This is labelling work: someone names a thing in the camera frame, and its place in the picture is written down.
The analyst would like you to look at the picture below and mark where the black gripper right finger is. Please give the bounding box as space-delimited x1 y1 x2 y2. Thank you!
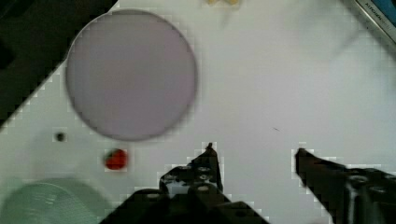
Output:
294 148 396 224

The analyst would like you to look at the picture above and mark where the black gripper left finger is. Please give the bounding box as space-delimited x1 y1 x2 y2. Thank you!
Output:
159 143 223 198

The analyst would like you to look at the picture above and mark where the small red strawberry toy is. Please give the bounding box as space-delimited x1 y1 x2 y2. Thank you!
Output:
104 148 128 170

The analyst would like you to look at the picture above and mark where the grey round plate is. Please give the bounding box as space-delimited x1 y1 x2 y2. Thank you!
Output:
64 9 198 142

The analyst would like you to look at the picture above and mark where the green bowl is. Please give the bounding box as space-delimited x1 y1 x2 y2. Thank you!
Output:
1 178 111 224

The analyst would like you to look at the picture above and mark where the plush peeled banana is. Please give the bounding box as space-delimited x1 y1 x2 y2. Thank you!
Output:
205 0 241 6

